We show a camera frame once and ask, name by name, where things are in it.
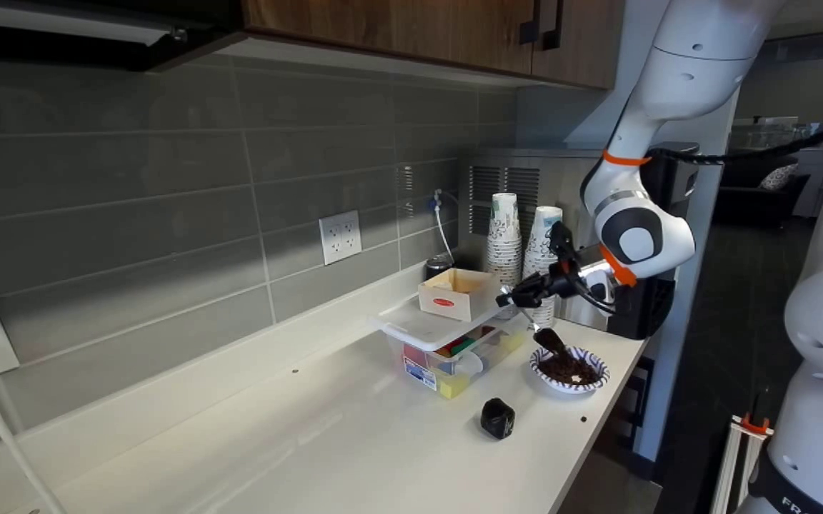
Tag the blue patterned paper bowl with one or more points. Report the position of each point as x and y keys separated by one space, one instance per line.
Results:
x=542 y=375

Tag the white pole with orange band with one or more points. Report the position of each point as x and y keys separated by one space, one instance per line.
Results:
x=742 y=457

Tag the dark coffee grounds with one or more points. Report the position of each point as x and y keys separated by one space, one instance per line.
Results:
x=572 y=371

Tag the small black cylinder object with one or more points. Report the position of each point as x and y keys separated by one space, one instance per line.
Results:
x=498 y=417

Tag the dark range hood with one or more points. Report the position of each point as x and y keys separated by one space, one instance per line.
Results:
x=69 y=24

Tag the brown wooden wall cabinet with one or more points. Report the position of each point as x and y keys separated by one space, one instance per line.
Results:
x=412 y=30

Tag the dark sofa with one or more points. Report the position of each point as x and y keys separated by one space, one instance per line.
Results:
x=765 y=185

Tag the small wooden box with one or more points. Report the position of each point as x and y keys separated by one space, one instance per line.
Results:
x=449 y=299

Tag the white double wall outlet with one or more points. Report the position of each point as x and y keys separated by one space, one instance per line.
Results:
x=342 y=237

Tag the clear plastic storage bin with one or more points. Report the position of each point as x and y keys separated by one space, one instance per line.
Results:
x=428 y=329

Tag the tall white paper cup stack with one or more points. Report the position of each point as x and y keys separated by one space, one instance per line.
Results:
x=539 y=237
x=504 y=232

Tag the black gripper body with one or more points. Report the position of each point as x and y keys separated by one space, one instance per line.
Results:
x=578 y=282

